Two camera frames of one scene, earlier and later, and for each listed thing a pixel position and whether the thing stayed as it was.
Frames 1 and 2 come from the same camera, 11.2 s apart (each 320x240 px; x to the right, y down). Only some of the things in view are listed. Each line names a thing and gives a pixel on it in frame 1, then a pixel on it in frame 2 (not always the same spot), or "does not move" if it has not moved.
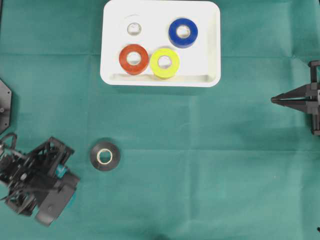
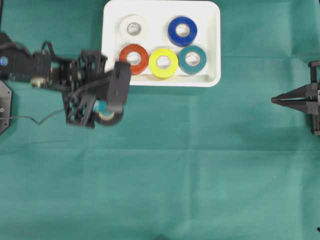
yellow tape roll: x=167 y=73 does not move
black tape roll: x=116 y=156 → x=114 y=115
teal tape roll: x=61 y=170 → x=189 y=69
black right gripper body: x=313 y=95 does not move
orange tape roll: x=134 y=70 does not move
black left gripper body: x=41 y=184 → x=77 y=79
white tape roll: x=133 y=19 does not move
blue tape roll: x=180 y=42 does not move
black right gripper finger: x=301 y=106 does not move
